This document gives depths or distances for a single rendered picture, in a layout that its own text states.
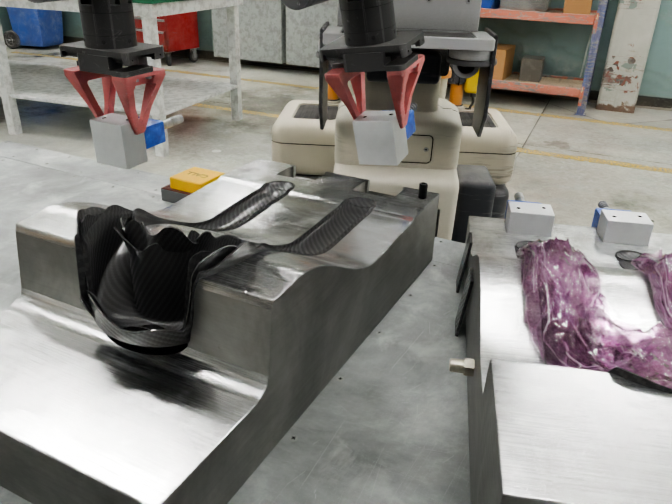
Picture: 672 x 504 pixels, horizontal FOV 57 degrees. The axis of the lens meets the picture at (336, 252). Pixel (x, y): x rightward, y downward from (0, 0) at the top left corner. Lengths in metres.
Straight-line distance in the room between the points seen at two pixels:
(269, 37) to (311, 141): 5.17
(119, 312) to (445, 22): 0.69
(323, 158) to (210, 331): 0.94
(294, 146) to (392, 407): 0.91
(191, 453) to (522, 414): 0.21
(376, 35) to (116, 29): 0.28
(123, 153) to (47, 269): 0.24
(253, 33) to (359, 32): 5.92
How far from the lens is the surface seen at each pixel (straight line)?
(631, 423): 0.40
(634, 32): 5.67
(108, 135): 0.79
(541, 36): 6.01
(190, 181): 0.94
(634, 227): 0.78
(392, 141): 0.71
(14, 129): 4.58
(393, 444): 0.51
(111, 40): 0.75
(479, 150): 1.37
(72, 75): 0.79
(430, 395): 0.56
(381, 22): 0.68
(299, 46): 6.36
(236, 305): 0.44
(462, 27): 1.03
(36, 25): 8.13
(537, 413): 0.39
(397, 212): 0.69
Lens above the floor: 1.15
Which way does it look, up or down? 26 degrees down
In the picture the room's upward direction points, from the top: 2 degrees clockwise
